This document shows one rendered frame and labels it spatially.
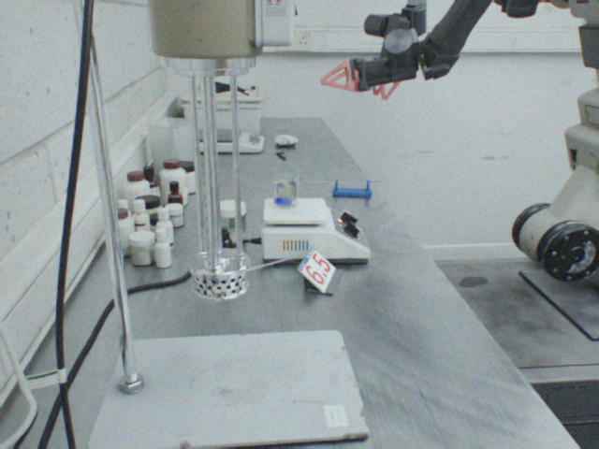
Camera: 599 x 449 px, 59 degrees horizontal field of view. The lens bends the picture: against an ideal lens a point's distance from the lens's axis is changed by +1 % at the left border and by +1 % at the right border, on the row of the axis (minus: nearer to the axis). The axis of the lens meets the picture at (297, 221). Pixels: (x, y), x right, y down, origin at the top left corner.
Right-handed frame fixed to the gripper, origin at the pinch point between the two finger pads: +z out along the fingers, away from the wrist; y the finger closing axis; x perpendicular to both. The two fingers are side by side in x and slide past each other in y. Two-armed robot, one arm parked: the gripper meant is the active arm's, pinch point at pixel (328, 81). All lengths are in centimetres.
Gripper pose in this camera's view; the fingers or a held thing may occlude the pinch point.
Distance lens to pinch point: 125.6
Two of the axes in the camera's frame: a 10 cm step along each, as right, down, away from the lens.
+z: -9.5, 1.0, 2.8
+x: 1.5, 9.7, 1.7
